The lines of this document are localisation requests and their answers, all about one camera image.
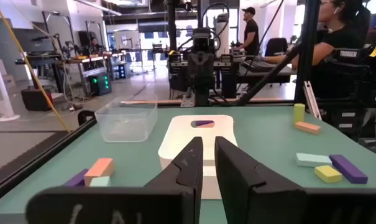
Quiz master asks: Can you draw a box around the mint foam block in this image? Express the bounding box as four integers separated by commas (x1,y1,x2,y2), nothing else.
295,152,333,168
89,175,112,187

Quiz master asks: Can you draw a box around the black table frame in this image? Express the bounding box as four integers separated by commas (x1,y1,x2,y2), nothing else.
0,0,321,206

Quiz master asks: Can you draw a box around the black office chair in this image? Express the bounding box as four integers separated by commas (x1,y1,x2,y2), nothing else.
264,37,288,57

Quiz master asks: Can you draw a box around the green table mat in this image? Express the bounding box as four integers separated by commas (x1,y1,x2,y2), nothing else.
0,105,376,224

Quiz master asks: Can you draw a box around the small black floor case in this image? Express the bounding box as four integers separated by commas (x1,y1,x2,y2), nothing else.
21,88,54,112

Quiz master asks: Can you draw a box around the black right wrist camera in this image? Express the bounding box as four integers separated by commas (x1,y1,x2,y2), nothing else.
192,27,212,52

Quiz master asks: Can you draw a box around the white floor stand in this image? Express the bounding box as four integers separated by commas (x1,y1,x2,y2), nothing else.
0,62,21,122

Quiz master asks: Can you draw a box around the aluminium profile bar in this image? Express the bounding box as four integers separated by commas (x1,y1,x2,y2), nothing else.
303,80,323,121

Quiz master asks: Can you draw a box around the seated person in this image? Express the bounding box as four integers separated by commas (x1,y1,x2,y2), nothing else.
262,0,372,71

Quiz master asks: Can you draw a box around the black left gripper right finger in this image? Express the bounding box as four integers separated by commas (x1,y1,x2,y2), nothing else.
214,136,376,224

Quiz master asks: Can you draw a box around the computer with green lights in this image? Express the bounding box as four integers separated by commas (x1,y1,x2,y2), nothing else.
88,73,112,96

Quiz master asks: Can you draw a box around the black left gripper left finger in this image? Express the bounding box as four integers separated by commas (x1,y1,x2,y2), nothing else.
25,136,204,224

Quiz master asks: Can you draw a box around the yellow hanging cable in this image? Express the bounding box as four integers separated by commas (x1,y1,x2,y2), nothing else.
0,0,71,134

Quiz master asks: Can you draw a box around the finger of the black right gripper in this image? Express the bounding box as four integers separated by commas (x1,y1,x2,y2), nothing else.
202,60,209,86
196,60,203,86

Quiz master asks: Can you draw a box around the black keyboard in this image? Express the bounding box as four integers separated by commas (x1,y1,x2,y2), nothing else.
242,58,277,73

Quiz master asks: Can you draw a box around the clear plastic bin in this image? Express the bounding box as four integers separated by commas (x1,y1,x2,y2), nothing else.
94,96,158,143

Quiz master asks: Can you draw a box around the standing person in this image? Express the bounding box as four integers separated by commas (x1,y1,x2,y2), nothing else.
237,6,260,57

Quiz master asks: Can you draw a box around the black looped floor cable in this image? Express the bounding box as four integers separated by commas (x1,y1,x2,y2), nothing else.
77,110,96,127

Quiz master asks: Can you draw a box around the yellow-green foam cylinder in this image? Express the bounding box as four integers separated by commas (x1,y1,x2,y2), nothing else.
293,103,306,124

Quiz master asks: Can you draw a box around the small yellow foam block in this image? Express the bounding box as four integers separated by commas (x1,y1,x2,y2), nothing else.
314,165,343,184

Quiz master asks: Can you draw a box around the white plastic bin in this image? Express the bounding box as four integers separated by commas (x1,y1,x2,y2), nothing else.
158,114,238,200

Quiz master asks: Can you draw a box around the orange foam block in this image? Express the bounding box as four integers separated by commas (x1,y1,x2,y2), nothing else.
83,157,115,187
294,121,322,135

